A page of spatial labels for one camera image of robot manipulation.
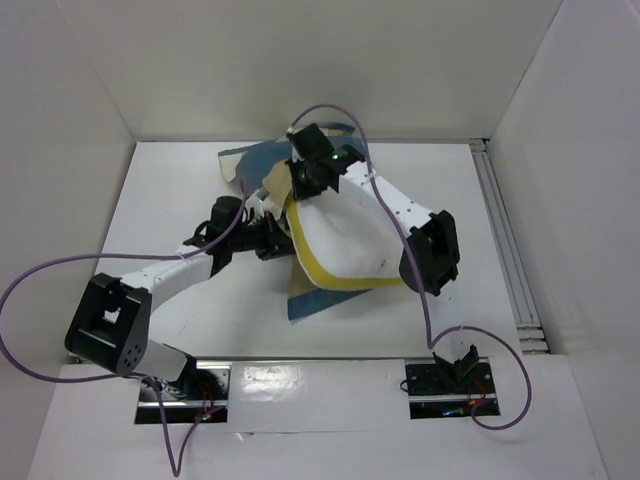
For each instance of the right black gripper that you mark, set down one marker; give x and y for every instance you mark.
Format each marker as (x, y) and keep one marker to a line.
(304, 178)

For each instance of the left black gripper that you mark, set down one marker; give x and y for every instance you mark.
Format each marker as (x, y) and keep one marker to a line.
(276, 242)

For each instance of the blue beige checked pillowcase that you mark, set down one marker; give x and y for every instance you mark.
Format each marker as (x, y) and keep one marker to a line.
(262, 164)

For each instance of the white pillow yellow edge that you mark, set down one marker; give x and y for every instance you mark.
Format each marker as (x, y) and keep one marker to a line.
(341, 246)

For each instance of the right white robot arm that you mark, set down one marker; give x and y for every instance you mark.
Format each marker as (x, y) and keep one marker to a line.
(429, 260)

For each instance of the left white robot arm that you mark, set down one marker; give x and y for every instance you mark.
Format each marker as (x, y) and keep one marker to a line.
(110, 327)

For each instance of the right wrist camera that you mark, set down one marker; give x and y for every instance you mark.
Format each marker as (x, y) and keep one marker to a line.
(311, 142)

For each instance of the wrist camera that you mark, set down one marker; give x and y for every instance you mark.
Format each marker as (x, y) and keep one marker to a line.
(260, 203)
(311, 142)

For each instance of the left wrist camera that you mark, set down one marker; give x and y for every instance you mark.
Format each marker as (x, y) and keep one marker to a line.
(260, 203)

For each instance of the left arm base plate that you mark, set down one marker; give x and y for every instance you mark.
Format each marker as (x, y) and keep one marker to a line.
(205, 400)

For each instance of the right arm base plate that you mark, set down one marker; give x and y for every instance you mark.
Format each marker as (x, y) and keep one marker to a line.
(430, 398)

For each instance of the aluminium frame rail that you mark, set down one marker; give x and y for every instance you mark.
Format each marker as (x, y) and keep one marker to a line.
(532, 337)

